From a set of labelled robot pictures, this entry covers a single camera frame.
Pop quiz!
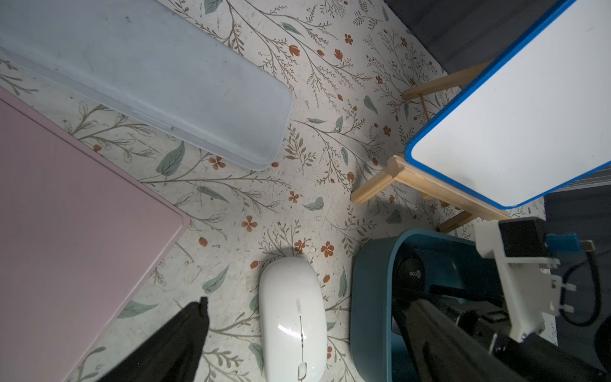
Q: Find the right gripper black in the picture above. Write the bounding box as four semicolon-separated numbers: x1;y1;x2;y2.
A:
429;285;610;381

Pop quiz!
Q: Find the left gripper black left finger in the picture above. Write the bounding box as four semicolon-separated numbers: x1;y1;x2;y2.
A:
101;297;210;381

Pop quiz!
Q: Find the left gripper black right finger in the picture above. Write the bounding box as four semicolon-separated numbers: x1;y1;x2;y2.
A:
391;299;523;381

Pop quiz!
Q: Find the teal plastic storage box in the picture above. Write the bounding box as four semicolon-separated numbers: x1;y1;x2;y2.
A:
350;229;502;381

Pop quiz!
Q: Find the pink paper sheet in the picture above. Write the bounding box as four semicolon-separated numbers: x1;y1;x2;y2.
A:
1;91;189;381

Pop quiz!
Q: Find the wooden easel stand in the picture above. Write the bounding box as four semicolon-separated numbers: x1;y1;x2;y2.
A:
350;61;510;233

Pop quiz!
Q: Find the grey blue flat case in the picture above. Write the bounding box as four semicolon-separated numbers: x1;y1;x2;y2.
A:
1;1;294;170

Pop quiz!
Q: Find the white board blue frame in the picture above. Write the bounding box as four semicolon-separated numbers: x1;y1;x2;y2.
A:
405;1;610;209

